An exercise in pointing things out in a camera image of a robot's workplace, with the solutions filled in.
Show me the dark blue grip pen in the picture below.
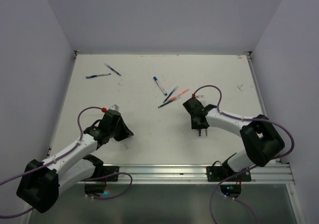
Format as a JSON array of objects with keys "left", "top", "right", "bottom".
[{"left": 85, "top": 73, "right": 111, "bottom": 79}]

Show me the blue clear gel pen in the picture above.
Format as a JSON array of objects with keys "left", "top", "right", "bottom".
[{"left": 104, "top": 63, "right": 122, "bottom": 76}]

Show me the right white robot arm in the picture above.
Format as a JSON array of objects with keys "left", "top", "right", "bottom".
[{"left": 183, "top": 98, "right": 285, "bottom": 181}]

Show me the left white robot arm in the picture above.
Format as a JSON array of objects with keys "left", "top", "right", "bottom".
[{"left": 16, "top": 109, "right": 134, "bottom": 213}]

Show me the teal dark gel pen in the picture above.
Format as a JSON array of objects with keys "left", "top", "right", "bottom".
[{"left": 158, "top": 97, "right": 180, "bottom": 109}]

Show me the orange gel pen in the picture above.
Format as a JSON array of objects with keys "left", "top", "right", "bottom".
[{"left": 172, "top": 89, "right": 189, "bottom": 99}]

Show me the blue pen under orange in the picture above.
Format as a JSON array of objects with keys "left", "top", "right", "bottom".
[{"left": 163, "top": 86, "right": 178, "bottom": 104}]

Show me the blue cap marker pen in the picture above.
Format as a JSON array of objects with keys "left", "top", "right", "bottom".
[{"left": 153, "top": 76, "right": 167, "bottom": 96}]

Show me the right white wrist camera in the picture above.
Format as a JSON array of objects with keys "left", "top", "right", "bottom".
[{"left": 195, "top": 95, "right": 205, "bottom": 101}]

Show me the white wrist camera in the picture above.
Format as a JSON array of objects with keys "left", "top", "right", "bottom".
[
  {"left": 195, "top": 95, "right": 205, "bottom": 101},
  {"left": 109, "top": 104, "right": 120, "bottom": 112}
]

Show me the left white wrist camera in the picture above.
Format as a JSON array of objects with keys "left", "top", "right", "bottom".
[{"left": 109, "top": 104, "right": 120, "bottom": 112}]

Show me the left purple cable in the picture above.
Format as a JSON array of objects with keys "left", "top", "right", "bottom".
[{"left": 0, "top": 106, "right": 133, "bottom": 219}]

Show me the purple cable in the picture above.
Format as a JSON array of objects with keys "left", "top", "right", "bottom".
[
  {"left": 0, "top": 106, "right": 133, "bottom": 219},
  {"left": 191, "top": 85, "right": 295, "bottom": 224}
]

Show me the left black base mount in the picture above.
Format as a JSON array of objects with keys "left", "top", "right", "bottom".
[{"left": 83, "top": 159, "right": 120, "bottom": 200}]

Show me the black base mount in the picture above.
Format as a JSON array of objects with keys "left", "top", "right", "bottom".
[
  {"left": 206, "top": 153, "right": 252, "bottom": 199},
  {"left": 83, "top": 159, "right": 120, "bottom": 200}
]

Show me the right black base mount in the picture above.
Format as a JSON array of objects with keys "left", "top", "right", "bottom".
[{"left": 206, "top": 153, "right": 252, "bottom": 199}]

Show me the aluminium front rail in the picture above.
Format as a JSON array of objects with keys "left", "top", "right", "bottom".
[{"left": 31, "top": 162, "right": 294, "bottom": 185}]

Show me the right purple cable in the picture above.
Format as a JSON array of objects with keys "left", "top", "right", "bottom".
[{"left": 191, "top": 85, "right": 295, "bottom": 224}]

